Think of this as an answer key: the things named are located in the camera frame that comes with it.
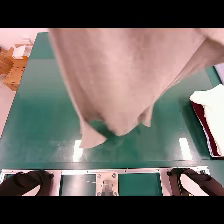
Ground dark red garment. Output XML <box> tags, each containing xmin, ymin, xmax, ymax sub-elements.
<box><xmin>190</xmin><ymin>100</ymin><xmax>224</xmax><ymax>158</ymax></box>

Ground white garment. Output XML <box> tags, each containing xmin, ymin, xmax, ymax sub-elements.
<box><xmin>189</xmin><ymin>83</ymin><xmax>224</xmax><ymax>156</ymax></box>

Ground beige shirt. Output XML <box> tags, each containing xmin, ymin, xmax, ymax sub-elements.
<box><xmin>48</xmin><ymin>28</ymin><xmax>224</xmax><ymax>150</ymax></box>

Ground silver frame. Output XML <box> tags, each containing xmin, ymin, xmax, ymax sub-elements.
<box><xmin>0</xmin><ymin>167</ymin><xmax>212</xmax><ymax>197</ymax></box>

